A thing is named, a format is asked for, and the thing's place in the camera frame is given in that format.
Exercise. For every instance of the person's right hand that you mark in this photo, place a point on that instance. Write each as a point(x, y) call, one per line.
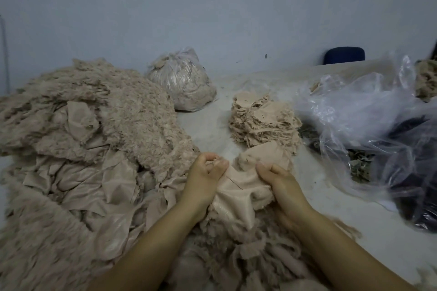
point(287, 192)

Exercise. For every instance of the person's left hand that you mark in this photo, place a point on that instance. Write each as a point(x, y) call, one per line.
point(201, 184)

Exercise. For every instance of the stack of sorted beige pieces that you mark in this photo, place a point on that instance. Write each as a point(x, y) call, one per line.
point(237, 123)

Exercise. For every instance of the beige scrap strips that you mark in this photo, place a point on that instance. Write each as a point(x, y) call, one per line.
point(246, 260)

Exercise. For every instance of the large pile beige fabric scraps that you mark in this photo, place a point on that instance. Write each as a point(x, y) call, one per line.
point(82, 164)

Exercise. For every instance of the person's right forearm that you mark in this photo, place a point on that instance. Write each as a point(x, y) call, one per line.
point(358, 257)

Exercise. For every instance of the person's left forearm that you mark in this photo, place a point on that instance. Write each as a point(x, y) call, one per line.
point(143, 257)

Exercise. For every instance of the beige fur pile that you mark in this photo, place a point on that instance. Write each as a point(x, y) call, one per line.
point(427, 79)

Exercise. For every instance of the clear bag of beige scraps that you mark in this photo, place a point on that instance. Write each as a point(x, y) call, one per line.
point(181, 79)

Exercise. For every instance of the large clear plastic bag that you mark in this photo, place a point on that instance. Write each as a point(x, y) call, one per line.
point(365, 113)

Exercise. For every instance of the blue chair back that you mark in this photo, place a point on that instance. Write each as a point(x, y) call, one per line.
point(344, 55)

